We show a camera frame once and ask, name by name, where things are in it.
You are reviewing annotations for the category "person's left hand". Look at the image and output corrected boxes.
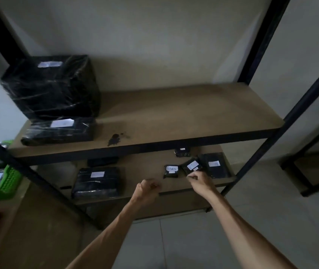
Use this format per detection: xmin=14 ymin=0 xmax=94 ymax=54
xmin=131 ymin=178 xmax=162 ymax=205

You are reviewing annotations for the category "person's right forearm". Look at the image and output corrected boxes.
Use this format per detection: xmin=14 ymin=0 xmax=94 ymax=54
xmin=201 ymin=188 xmax=299 ymax=269

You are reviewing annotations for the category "small black packet handwritten label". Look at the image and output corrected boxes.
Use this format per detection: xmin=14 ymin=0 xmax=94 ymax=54
xmin=163 ymin=164 xmax=180 ymax=179

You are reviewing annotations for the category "large black wrapped box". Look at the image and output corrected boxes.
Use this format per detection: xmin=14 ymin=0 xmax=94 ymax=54
xmin=1 ymin=55 xmax=101 ymax=121

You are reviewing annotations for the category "wooden shelf board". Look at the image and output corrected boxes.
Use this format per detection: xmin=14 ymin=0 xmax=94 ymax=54
xmin=103 ymin=187 xmax=223 ymax=222
xmin=38 ymin=145 xmax=237 ymax=206
xmin=8 ymin=82 xmax=285 ymax=166

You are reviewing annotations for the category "small black packet white label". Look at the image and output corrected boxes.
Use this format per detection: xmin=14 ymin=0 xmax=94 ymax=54
xmin=182 ymin=158 xmax=204 ymax=177

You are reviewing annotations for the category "flat black packet white label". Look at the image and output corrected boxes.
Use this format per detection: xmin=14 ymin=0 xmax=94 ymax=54
xmin=198 ymin=153 xmax=231 ymax=179

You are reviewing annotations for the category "medium black wrapped parcel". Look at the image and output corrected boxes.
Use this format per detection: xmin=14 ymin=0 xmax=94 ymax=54
xmin=71 ymin=167 xmax=121 ymax=200

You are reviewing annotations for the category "low black metal rack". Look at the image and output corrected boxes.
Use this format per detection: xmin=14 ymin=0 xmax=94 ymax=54
xmin=279 ymin=117 xmax=319 ymax=197

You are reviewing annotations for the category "small dark flat parcel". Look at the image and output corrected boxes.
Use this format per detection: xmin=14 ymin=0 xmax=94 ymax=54
xmin=87 ymin=156 xmax=120 ymax=168

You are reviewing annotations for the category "green plastic basket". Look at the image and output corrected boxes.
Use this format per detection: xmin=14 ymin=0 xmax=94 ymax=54
xmin=0 ymin=140 xmax=23 ymax=201

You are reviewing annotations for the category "black metal shelf rack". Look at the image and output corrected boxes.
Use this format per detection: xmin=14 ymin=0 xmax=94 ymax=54
xmin=0 ymin=0 xmax=319 ymax=230

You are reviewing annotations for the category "long flat black wrapped parcel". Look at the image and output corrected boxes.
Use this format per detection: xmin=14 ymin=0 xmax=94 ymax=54
xmin=21 ymin=117 xmax=97 ymax=147

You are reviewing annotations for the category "person's left forearm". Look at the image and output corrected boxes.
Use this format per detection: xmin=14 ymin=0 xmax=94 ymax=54
xmin=65 ymin=197 xmax=153 ymax=269

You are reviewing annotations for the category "person's right hand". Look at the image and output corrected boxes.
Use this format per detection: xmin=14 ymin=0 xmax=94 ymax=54
xmin=186 ymin=171 xmax=219 ymax=196

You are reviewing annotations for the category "tiny black packet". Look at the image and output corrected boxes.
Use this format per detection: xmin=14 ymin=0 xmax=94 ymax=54
xmin=175 ymin=147 xmax=191 ymax=158

